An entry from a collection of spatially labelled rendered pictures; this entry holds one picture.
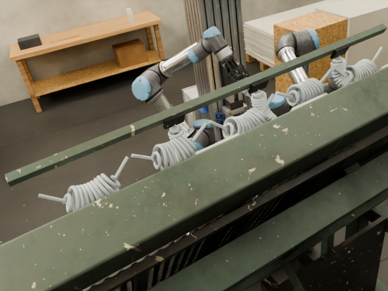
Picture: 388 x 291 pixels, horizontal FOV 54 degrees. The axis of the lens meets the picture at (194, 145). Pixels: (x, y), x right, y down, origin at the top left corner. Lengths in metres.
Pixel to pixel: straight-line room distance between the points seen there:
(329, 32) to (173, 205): 3.20
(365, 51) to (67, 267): 4.85
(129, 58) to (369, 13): 3.41
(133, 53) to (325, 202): 5.43
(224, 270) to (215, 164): 0.26
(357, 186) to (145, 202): 0.58
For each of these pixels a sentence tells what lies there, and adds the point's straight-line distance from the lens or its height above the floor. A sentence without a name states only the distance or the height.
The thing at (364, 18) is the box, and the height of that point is 0.90.
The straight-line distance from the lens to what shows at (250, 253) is 0.87.
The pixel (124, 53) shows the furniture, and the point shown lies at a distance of 6.17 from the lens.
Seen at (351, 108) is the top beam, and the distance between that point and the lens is 0.87.
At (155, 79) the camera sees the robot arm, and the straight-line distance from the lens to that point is 2.07.
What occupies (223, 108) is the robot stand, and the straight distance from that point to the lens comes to 2.37.
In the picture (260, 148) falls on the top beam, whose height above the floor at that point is 1.95.
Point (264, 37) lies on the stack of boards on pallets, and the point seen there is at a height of 0.54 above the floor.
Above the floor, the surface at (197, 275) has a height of 1.71.
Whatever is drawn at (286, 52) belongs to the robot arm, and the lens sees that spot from 2.09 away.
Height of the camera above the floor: 2.36
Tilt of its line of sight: 33 degrees down
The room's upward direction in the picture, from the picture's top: 10 degrees counter-clockwise
